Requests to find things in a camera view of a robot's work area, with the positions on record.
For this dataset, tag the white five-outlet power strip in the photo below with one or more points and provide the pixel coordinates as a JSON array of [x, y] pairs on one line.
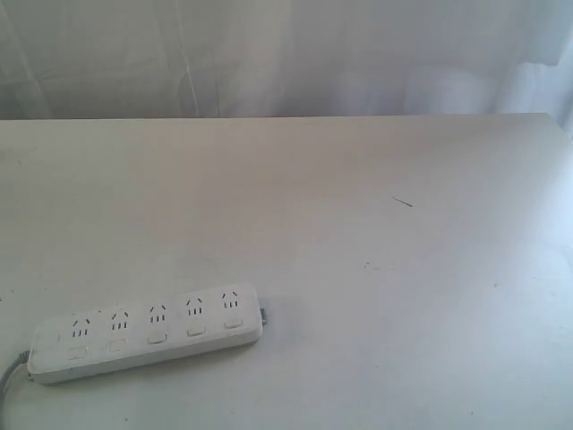
[[121, 337]]

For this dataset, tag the white backdrop curtain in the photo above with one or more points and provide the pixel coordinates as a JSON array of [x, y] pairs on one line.
[[127, 59]]

